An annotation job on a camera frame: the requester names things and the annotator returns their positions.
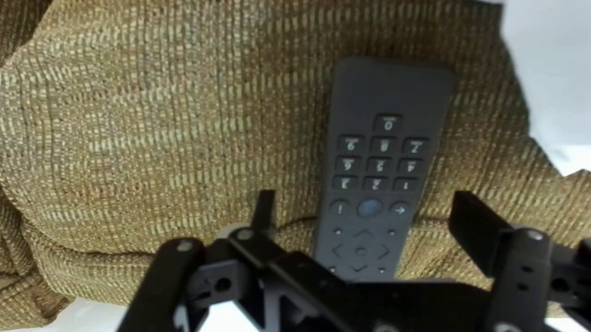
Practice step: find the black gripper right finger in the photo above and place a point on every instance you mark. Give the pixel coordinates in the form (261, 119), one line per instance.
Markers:
(527, 266)

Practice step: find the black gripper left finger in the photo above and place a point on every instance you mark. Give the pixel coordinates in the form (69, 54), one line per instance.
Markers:
(275, 290)

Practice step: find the dark grey remote controller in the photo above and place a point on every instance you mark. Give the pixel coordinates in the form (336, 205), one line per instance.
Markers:
(384, 124)

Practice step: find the olive brown fabric sofa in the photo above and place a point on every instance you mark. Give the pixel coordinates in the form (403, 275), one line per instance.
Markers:
(131, 122)

